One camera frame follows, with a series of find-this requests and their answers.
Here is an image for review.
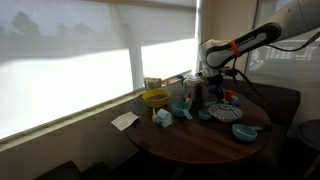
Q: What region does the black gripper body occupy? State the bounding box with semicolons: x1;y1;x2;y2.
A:
207;75;224;100

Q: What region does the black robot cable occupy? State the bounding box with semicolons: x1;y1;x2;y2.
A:
229;31;320;104

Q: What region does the white paper note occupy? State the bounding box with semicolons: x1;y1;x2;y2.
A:
111;112;138;131

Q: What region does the small teal measuring cup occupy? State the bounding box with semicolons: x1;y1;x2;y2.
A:
198;110;212;120

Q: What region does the white number letter cube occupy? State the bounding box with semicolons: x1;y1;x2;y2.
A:
231;95;239;101

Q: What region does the blue cylinder block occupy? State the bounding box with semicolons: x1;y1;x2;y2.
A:
230;100;240;107

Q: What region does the light blue white box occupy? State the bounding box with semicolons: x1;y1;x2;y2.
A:
157;109;172;128

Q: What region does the blue patterned paper plate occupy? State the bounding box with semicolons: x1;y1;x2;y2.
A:
209;103;243;122

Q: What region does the medium teal measuring cup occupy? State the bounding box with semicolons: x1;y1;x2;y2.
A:
172;102;192;120

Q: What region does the large teal measuring cup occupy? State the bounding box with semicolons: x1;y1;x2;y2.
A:
232;124;261;142

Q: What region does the patterned paper cup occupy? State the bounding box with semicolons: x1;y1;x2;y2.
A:
144;77;162;90

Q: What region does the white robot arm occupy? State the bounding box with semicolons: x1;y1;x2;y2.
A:
199;0;320;100

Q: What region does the clear jar of rice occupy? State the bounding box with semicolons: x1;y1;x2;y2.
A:
183;76;204;101

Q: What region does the yellow bowl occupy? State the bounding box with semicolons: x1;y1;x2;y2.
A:
142;89;171;108

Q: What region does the red block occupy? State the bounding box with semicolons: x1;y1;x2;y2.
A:
225;90;234;101

